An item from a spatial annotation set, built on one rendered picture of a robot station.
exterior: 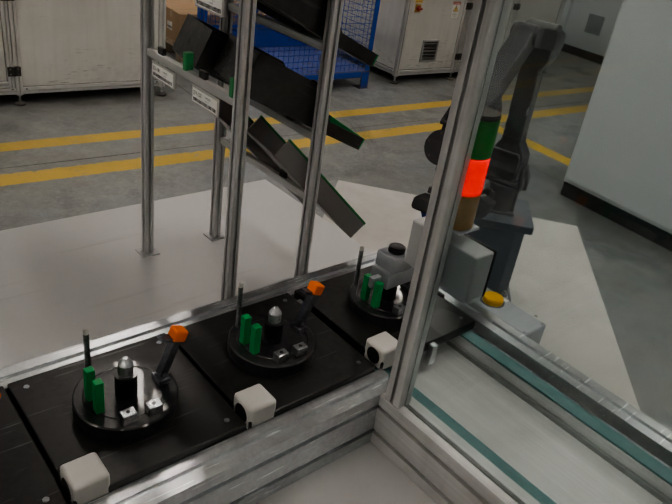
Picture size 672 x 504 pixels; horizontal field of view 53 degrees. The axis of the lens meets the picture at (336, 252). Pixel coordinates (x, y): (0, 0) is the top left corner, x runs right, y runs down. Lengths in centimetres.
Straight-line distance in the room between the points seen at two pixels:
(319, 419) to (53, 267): 73
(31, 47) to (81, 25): 35
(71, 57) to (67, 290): 375
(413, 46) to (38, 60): 324
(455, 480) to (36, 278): 91
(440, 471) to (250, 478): 27
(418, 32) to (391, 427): 563
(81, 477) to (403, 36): 575
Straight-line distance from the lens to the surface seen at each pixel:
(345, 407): 103
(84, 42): 509
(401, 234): 175
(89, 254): 155
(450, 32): 680
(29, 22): 497
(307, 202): 128
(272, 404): 98
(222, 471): 93
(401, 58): 643
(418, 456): 106
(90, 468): 90
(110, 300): 140
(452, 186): 86
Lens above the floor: 165
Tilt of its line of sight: 29 degrees down
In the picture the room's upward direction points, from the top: 9 degrees clockwise
